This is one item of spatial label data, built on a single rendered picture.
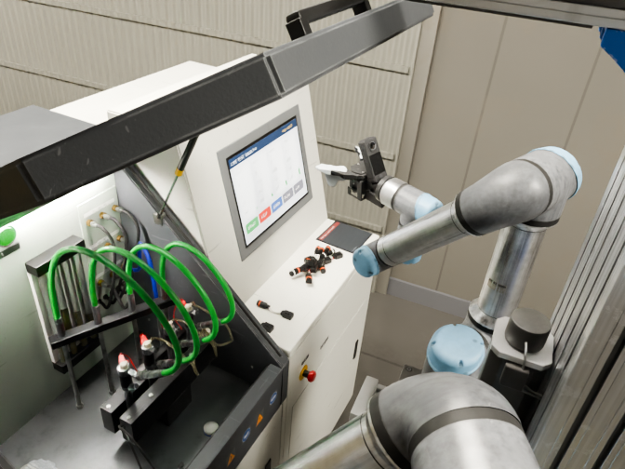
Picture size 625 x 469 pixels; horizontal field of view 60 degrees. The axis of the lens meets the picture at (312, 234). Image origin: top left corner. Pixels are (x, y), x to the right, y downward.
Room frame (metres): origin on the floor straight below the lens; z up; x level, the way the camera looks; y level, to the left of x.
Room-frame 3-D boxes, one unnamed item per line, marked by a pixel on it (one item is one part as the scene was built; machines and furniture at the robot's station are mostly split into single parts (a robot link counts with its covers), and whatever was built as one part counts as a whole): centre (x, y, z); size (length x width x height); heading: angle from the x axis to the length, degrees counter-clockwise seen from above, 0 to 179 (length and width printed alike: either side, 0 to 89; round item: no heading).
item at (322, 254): (1.47, -0.02, 1.01); 0.23 x 0.11 x 0.06; 156
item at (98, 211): (1.19, 0.55, 1.20); 0.13 x 0.03 x 0.31; 156
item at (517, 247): (0.96, -0.44, 1.41); 0.15 x 0.12 x 0.55; 134
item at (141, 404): (0.97, 0.36, 0.91); 0.34 x 0.10 x 0.15; 156
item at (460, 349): (0.87, -0.34, 1.20); 0.13 x 0.12 x 0.14; 134
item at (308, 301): (1.43, -0.01, 0.96); 0.70 x 0.22 x 0.03; 156
